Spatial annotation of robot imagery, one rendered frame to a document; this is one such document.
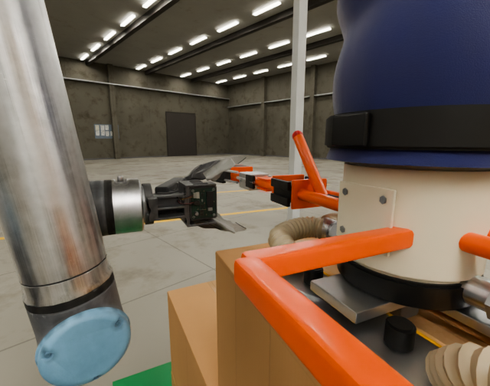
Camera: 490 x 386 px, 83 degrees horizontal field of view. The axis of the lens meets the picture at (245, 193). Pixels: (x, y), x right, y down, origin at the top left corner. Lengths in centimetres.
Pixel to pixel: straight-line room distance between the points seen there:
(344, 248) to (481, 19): 23
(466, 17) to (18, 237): 45
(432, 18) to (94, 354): 47
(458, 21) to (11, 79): 39
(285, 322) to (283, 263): 8
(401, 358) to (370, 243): 12
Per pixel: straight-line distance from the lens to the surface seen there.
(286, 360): 40
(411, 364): 35
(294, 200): 55
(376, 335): 37
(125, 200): 46
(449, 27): 33
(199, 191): 47
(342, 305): 36
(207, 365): 95
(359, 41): 36
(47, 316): 37
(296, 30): 388
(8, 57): 33
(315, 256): 26
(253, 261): 22
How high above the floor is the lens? 118
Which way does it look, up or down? 11 degrees down
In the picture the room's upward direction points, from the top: straight up
